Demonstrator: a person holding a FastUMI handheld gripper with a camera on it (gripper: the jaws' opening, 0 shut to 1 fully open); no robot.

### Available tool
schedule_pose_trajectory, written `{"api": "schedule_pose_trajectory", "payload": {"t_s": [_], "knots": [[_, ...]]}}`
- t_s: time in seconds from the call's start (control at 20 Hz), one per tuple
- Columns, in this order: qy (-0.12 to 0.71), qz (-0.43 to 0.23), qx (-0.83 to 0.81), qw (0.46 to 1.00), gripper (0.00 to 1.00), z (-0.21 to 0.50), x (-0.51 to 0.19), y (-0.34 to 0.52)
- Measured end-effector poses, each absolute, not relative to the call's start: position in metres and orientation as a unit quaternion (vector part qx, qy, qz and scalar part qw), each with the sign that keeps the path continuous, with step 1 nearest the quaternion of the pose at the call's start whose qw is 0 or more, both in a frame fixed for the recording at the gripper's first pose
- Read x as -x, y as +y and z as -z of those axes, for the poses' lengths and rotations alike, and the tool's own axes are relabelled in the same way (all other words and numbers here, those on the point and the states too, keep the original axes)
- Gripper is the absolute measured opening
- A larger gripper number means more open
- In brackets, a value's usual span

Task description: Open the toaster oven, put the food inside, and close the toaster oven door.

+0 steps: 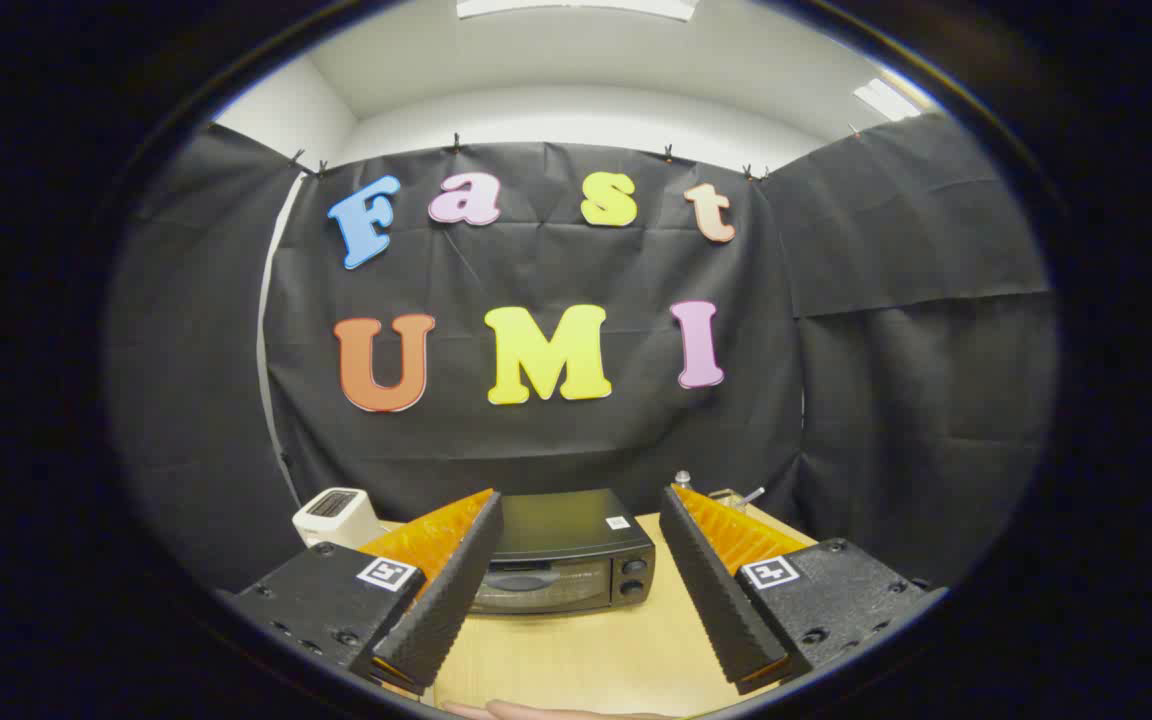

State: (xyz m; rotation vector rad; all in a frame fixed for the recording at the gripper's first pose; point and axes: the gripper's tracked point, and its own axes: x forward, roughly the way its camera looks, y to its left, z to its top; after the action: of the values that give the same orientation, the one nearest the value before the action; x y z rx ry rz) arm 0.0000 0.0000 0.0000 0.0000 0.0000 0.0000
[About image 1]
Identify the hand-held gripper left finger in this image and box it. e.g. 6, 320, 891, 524
231, 489, 505, 698

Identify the black toaster oven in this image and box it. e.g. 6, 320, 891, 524
471, 488, 657, 615

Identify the small ceiling light panel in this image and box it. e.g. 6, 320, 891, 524
854, 78, 923, 123

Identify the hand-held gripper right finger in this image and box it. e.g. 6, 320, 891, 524
658, 484, 947, 696

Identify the long ceiling light panel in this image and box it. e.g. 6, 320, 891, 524
456, 0, 697, 22

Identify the white pop-up toaster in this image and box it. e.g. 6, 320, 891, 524
292, 487, 387, 549

